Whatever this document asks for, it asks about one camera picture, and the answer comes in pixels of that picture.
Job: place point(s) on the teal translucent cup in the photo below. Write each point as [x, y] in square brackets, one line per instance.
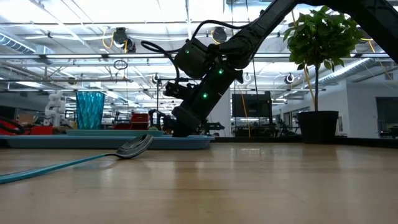
[90, 110]

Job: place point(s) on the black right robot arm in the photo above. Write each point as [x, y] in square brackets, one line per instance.
[264, 28]

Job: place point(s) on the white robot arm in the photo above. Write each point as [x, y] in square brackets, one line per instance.
[55, 107]

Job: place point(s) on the blue plastic tray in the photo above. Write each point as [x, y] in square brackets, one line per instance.
[186, 142]

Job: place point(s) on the red tool box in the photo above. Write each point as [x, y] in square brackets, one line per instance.
[139, 120]

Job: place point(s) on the green plant in black pot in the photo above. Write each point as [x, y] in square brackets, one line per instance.
[320, 37]

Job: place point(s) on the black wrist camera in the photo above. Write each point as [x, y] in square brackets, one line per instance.
[175, 90]

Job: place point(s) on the black wall screen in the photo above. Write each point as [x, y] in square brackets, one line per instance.
[252, 105]

